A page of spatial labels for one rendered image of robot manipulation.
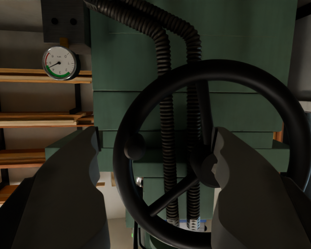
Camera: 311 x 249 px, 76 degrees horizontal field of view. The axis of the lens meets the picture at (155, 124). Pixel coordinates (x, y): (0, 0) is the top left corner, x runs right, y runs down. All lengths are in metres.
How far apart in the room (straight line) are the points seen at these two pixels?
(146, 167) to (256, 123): 0.28
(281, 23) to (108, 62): 0.38
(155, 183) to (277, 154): 0.31
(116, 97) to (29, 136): 2.81
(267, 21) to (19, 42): 2.97
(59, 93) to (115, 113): 2.58
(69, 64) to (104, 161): 0.22
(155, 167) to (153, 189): 0.04
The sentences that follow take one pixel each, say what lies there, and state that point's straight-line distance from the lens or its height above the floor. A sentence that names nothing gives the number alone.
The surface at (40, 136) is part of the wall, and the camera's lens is 3.18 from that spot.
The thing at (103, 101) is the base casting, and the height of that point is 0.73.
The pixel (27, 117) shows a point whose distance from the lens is 2.63.
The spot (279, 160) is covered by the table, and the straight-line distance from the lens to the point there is 0.57.
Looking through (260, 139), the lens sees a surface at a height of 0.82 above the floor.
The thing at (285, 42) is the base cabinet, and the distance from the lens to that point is 0.55.
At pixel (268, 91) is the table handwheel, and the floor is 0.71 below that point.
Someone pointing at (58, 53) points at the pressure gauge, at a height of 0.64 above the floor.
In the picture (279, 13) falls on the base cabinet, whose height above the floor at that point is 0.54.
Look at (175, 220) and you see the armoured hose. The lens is 0.42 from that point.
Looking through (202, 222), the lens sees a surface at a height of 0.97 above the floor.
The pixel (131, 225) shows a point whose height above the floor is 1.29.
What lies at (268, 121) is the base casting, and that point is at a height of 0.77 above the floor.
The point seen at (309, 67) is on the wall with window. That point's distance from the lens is 2.09.
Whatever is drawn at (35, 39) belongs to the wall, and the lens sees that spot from 3.16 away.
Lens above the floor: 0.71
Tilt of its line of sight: 10 degrees up
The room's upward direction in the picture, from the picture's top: 179 degrees counter-clockwise
